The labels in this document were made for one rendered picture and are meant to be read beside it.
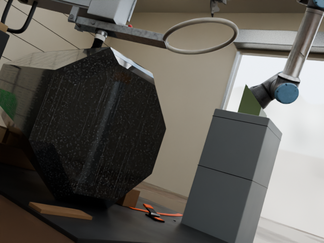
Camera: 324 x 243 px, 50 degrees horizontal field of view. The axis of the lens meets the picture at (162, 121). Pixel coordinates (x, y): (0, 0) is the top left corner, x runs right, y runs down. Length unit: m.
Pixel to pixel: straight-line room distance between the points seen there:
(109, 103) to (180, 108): 5.72
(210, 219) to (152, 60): 6.31
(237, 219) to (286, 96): 0.85
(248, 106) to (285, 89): 0.30
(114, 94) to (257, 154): 1.04
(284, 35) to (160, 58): 2.89
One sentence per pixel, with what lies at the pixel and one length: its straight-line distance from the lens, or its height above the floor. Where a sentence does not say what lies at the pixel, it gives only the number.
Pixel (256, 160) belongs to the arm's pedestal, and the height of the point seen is 0.55.
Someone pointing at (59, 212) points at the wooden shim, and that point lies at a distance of 1.46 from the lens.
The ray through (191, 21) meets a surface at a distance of 2.09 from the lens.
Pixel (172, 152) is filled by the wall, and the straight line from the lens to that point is 7.23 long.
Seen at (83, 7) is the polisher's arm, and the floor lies 1.18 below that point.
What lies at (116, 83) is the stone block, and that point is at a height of 0.65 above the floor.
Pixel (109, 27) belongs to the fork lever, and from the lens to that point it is 2.38.
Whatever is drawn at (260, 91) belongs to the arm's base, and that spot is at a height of 1.06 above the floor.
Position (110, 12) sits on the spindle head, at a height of 1.18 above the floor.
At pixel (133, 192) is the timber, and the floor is 0.12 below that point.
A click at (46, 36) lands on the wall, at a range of 8.16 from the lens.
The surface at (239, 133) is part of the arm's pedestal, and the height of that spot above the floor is 0.70.
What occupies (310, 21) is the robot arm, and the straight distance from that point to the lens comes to 2.39.
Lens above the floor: 0.30
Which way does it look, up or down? 8 degrees up
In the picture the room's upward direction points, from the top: 18 degrees clockwise
